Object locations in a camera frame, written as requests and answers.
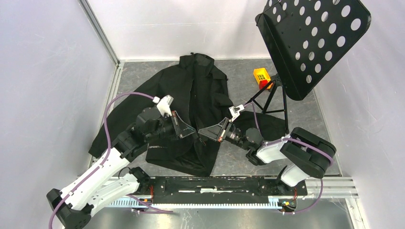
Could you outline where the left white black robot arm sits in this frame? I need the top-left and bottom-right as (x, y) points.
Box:
(46, 106), (196, 229)

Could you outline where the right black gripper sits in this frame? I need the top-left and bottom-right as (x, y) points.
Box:
(198, 117), (251, 151)

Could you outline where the yellow and red toy block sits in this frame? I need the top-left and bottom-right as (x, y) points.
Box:
(253, 68), (273, 90)

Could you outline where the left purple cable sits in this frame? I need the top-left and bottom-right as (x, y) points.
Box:
(48, 92), (174, 229)

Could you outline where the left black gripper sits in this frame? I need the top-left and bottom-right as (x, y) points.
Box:
(146, 111), (196, 143)

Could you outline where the aluminium frame rail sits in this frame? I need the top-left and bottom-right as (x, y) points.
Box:
(104, 176), (359, 199)

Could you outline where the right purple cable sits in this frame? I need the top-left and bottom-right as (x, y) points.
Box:
(243, 102), (335, 215)

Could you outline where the black zip jacket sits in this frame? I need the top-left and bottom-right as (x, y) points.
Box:
(88, 52), (287, 177)

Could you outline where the white slotted cable duct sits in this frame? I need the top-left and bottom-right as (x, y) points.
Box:
(107, 197), (293, 210)

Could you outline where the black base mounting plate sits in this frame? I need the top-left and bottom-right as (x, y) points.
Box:
(135, 176), (308, 204)

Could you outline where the black perforated music stand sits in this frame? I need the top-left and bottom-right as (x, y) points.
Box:
(234, 0), (372, 134)

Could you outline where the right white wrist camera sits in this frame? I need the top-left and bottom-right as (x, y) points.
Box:
(229, 104), (245, 123)

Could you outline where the purple cable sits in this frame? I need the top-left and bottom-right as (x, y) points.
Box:
(48, 92), (174, 229)
(243, 102), (335, 215)

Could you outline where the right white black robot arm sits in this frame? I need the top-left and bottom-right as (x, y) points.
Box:
(198, 118), (337, 195)

